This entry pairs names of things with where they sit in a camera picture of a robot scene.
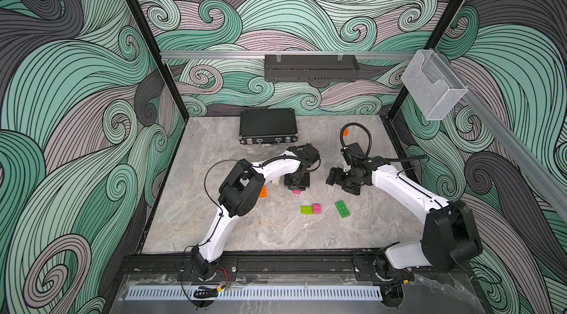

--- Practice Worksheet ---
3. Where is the clear acrylic wall holder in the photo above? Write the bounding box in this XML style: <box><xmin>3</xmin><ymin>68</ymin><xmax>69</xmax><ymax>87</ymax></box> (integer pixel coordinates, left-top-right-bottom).
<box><xmin>402</xmin><ymin>49</ymin><xmax>468</xmax><ymax>121</ymax></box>

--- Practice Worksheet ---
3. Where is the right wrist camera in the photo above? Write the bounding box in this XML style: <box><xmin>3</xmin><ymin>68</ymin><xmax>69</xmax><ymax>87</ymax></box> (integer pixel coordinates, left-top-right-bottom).
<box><xmin>340</xmin><ymin>143</ymin><xmax>368</xmax><ymax>166</ymax></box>

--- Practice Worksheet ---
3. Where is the lime green lego brick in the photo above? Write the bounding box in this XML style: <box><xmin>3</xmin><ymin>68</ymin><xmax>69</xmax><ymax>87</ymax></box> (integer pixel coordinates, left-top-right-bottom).
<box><xmin>301</xmin><ymin>206</ymin><xmax>314</xmax><ymax>215</ymax></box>

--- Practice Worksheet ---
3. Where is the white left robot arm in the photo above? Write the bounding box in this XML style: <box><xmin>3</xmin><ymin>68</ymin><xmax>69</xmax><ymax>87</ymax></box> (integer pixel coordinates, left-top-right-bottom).
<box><xmin>191</xmin><ymin>144</ymin><xmax>320</xmax><ymax>280</ymax></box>

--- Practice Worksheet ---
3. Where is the orange long lego brick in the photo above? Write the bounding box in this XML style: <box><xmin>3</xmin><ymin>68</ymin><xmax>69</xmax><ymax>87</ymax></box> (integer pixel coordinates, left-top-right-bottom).
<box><xmin>259</xmin><ymin>185</ymin><xmax>267</xmax><ymax>199</ymax></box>

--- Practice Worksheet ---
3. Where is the white slotted cable duct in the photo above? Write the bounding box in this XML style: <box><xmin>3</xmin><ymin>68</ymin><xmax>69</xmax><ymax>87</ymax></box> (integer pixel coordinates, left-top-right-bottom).
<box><xmin>125</xmin><ymin>284</ymin><xmax>382</xmax><ymax>302</ymax></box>

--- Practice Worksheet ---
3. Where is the black hard carrying case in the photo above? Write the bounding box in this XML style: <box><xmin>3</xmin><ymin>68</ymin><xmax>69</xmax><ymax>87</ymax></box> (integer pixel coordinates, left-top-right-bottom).
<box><xmin>239</xmin><ymin>108</ymin><xmax>298</xmax><ymax>145</ymax></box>

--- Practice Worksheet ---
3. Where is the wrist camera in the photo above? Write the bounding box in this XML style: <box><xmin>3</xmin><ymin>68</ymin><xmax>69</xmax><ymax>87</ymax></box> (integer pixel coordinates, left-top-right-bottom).
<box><xmin>340</xmin><ymin>143</ymin><xmax>368</xmax><ymax>166</ymax></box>
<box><xmin>287</xmin><ymin>144</ymin><xmax>320</xmax><ymax>172</ymax></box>

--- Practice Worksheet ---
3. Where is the black wall-mounted tray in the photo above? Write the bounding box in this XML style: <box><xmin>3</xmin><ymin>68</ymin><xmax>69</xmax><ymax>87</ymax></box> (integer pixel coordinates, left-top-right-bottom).
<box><xmin>264</xmin><ymin>54</ymin><xmax>360</xmax><ymax>87</ymax></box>

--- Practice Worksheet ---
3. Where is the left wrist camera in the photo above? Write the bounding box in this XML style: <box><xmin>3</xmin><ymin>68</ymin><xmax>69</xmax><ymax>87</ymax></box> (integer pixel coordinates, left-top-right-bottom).
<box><xmin>287</xmin><ymin>144</ymin><xmax>320</xmax><ymax>172</ymax></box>

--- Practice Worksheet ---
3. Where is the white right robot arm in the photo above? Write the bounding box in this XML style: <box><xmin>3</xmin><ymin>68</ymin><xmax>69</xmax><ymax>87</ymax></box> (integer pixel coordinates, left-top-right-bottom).
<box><xmin>326</xmin><ymin>164</ymin><xmax>483</xmax><ymax>272</ymax></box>

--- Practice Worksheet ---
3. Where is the dark green long lego brick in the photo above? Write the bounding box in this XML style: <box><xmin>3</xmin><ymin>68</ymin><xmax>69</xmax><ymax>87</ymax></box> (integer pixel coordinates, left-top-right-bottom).
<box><xmin>335</xmin><ymin>200</ymin><xmax>351</xmax><ymax>219</ymax></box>

